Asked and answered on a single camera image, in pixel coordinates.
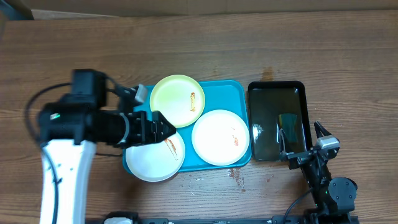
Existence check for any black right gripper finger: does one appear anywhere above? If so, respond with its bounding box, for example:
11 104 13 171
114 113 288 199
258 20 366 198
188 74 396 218
279 129 286 153
314 121 331 138

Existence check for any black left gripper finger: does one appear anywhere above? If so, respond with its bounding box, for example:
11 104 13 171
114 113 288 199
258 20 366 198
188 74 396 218
152 111 167 124
161 123 176 141

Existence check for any green yellow scrub sponge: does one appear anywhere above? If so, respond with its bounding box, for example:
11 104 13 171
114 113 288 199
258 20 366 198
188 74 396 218
279 113 298 143

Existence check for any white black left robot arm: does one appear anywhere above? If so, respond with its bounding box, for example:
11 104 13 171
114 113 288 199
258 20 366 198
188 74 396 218
39 103 176 223

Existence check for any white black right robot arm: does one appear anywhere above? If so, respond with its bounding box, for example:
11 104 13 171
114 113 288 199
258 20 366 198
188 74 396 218
279 121 359 223

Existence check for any black tray with water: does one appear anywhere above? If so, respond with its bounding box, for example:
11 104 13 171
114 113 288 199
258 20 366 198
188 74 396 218
248 81 313 161

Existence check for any teal plastic serving tray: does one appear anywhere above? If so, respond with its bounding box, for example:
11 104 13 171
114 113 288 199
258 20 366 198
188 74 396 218
122 80 252 175

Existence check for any yellow-green plastic plate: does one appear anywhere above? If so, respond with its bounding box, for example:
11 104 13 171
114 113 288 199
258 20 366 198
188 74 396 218
149 75 205 128

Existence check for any white plate with sauce streak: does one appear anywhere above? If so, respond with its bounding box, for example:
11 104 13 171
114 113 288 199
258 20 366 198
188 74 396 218
124 133 185 182

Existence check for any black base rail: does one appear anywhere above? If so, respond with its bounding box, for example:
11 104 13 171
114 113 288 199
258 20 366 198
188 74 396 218
83 211 360 224

